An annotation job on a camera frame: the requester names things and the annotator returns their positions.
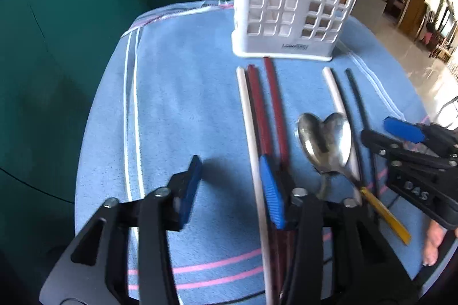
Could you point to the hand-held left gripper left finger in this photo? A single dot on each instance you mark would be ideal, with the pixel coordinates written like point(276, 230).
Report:
point(189, 190)

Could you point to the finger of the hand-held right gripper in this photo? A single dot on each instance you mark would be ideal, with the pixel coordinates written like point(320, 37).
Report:
point(404, 129)
point(374, 140)

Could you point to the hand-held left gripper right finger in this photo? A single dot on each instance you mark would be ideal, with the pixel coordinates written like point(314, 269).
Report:
point(272, 197)

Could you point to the black chopstick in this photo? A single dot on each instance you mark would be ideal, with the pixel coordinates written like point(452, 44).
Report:
point(357, 101)

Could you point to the white chopstick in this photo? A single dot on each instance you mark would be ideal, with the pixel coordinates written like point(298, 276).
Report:
point(250, 133)
point(334, 90)

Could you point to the dark red chopstick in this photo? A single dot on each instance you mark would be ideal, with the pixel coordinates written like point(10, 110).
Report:
point(256, 104)
point(275, 104)

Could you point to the person's right hand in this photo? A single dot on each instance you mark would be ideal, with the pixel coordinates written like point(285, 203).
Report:
point(433, 244)

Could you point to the blue striped towel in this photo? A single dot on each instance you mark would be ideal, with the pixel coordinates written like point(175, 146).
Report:
point(179, 93)

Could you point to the green base cabinets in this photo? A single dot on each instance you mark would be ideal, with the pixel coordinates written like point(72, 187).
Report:
point(71, 40)

